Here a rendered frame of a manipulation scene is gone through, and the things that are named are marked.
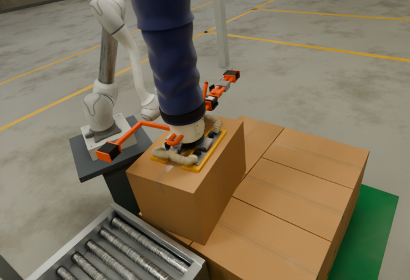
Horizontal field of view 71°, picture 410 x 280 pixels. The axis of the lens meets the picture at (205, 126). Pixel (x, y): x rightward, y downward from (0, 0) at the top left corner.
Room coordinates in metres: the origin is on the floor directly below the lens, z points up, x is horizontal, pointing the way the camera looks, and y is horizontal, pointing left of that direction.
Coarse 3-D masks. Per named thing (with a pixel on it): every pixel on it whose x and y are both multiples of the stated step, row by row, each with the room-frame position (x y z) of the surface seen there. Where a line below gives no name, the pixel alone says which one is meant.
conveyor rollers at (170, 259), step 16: (112, 224) 1.14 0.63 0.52; (128, 224) 1.11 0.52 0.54; (112, 240) 1.01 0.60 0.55; (144, 240) 0.98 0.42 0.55; (80, 256) 0.94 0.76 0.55; (96, 256) 0.94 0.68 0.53; (112, 256) 0.92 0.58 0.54; (128, 256) 0.90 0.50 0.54; (160, 256) 0.87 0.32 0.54; (64, 272) 0.86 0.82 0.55; (96, 272) 0.83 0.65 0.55; (128, 272) 0.81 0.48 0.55; (160, 272) 0.78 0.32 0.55
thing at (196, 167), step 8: (208, 136) 1.24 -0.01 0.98; (216, 136) 1.25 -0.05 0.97; (224, 136) 1.27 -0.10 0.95; (216, 144) 1.19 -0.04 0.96; (192, 152) 1.16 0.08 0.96; (200, 152) 1.12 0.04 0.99; (208, 152) 1.14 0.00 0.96; (200, 160) 1.07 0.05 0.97; (184, 168) 1.06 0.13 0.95; (192, 168) 1.03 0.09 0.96; (200, 168) 1.03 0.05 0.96
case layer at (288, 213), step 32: (256, 128) 1.85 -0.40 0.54; (288, 128) 1.78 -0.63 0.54; (256, 160) 1.48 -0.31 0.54; (288, 160) 1.43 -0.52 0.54; (320, 160) 1.38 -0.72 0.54; (352, 160) 1.34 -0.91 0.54; (256, 192) 1.20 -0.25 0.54; (288, 192) 1.16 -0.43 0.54; (320, 192) 1.13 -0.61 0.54; (352, 192) 1.09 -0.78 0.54; (224, 224) 1.00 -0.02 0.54; (256, 224) 0.97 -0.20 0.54; (288, 224) 0.94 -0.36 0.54; (320, 224) 0.92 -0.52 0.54; (224, 256) 0.82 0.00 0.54; (256, 256) 0.80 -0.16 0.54; (288, 256) 0.77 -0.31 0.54; (320, 256) 0.75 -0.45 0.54
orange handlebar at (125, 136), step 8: (224, 80) 1.68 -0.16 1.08; (232, 80) 1.68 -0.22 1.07; (216, 88) 1.58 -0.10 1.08; (224, 88) 1.57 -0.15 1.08; (136, 128) 1.28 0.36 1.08; (160, 128) 1.26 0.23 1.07; (168, 128) 1.23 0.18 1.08; (128, 136) 1.22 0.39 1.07; (120, 144) 1.17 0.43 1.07; (168, 144) 1.10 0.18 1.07; (176, 144) 1.10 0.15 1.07
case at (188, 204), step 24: (240, 120) 1.40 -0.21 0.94; (240, 144) 1.35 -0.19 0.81; (144, 168) 1.11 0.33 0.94; (168, 168) 1.08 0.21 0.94; (216, 168) 1.08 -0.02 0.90; (240, 168) 1.33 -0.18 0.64; (144, 192) 1.06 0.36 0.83; (168, 192) 0.97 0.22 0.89; (192, 192) 0.90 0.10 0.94; (216, 192) 1.05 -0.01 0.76; (144, 216) 1.10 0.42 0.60; (168, 216) 0.99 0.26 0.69; (192, 216) 0.91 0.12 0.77; (216, 216) 1.02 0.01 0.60; (192, 240) 0.93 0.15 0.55
